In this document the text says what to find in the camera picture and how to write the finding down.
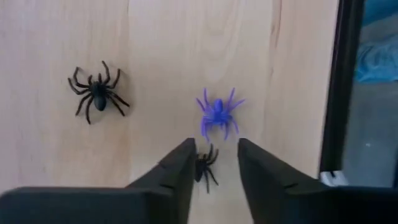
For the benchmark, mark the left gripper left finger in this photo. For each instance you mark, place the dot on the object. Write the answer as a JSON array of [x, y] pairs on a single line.
[[93, 205]]

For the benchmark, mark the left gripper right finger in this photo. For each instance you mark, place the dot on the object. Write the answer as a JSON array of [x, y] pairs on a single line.
[[311, 205]]

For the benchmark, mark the purple plastic spider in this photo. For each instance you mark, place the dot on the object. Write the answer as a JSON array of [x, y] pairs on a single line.
[[217, 113]]

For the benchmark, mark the black plastic spider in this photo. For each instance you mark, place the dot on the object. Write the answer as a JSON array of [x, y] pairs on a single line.
[[200, 168], [99, 96]]

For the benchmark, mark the black metal table frame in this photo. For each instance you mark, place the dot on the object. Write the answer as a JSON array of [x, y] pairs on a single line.
[[342, 77]]

